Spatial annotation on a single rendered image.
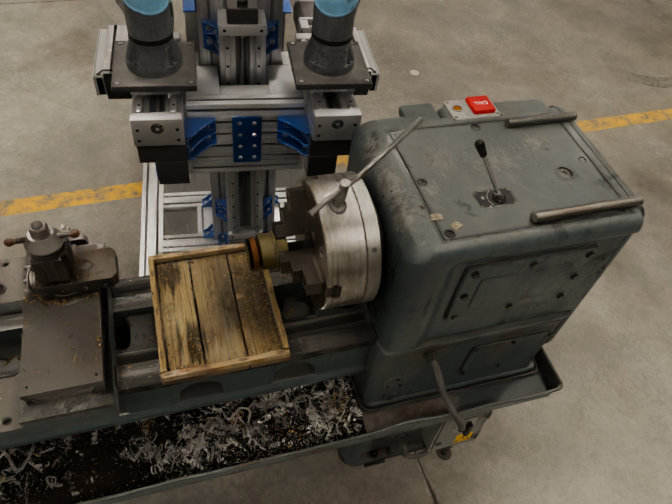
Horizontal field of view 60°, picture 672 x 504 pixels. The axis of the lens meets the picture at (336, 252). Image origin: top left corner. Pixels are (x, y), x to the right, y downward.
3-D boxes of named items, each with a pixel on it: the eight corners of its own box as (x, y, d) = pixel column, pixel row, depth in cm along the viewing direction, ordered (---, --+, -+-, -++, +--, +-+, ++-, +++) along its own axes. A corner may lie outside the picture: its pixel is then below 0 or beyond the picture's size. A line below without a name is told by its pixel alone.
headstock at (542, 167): (508, 193, 189) (556, 91, 159) (586, 314, 161) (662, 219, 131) (332, 217, 174) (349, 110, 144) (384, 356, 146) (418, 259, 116)
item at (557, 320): (442, 333, 255) (508, 193, 189) (488, 436, 228) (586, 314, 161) (309, 360, 240) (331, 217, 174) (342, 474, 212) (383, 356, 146)
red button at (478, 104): (484, 101, 154) (486, 94, 152) (494, 115, 150) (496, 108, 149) (463, 103, 152) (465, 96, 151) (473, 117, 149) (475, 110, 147)
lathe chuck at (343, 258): (320, 218, 161) (339, 145, 134) (350, 323, 147) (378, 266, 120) (288, 222, 159) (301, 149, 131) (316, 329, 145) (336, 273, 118)
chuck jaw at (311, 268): (325, 244, 135) (340, 282, 127) (324, 258, 139) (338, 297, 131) (278, 251, 132) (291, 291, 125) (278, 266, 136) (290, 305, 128)
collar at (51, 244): (64, 226, 128) (60, 217, 126) (64, 253, 124) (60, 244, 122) (24, 231, 126) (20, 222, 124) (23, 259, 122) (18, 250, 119)
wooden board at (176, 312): (260, 248, 163) (260, 239, 160) (290, 361, 142) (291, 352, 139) (149, 265, 156) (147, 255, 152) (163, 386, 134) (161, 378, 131)
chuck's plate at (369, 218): (332, 216, 162) (353, 143, 135) (363, 320, 148) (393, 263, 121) (320, 218, 161) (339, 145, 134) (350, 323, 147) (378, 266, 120)
